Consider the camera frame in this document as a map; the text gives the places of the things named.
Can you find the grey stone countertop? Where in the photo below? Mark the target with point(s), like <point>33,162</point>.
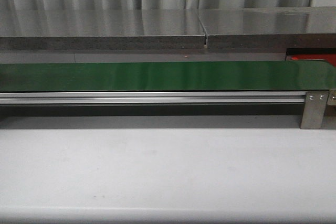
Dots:
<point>246,34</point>

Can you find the steel conveyor support leg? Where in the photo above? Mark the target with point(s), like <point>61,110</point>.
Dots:
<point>314,109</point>

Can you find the green conveyor belt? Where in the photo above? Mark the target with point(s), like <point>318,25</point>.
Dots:
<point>169,76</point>

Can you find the red plastic tray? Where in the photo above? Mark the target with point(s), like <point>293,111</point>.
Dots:
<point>330,58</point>

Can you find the aluminium conveyor frame rail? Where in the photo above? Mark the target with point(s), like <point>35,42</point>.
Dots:
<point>164,97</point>

